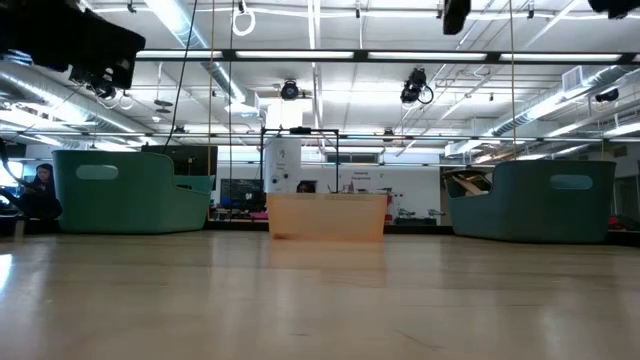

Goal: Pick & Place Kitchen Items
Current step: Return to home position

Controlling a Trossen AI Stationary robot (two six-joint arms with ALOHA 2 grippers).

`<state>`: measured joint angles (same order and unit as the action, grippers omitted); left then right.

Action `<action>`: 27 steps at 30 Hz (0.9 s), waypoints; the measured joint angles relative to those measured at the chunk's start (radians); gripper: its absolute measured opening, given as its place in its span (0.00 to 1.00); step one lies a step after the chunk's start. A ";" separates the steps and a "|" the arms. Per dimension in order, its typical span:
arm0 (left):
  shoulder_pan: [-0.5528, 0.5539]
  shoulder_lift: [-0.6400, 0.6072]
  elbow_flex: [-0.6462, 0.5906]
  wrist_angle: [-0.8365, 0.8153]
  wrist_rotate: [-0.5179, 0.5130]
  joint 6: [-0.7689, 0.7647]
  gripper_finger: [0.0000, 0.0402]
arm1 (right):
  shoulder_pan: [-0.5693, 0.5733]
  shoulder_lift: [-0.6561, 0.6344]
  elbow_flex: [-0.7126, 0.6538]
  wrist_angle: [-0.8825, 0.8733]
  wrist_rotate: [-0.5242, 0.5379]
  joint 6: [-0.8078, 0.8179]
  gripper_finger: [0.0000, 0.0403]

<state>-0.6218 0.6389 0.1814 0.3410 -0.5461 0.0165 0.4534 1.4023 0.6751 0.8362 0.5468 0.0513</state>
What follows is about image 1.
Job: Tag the green plastic bin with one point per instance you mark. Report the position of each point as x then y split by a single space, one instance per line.
150 200

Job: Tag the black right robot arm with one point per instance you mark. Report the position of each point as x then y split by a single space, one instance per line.
615 6

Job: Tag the black overhead light bar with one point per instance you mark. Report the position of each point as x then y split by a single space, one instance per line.
360 55

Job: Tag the person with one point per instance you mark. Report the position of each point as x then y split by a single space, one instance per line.
42 200
305 188

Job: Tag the silver ventilation duct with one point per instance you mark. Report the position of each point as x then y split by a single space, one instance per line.
50 105
575 92
175 20

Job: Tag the blue-grey plastic bin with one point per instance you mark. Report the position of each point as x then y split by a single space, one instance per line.
540 215

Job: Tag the white pillar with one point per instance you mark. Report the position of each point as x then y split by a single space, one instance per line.
282 170

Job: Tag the black ceiling camera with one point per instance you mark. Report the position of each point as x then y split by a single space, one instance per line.
412 87
606 95
289 91
106 92

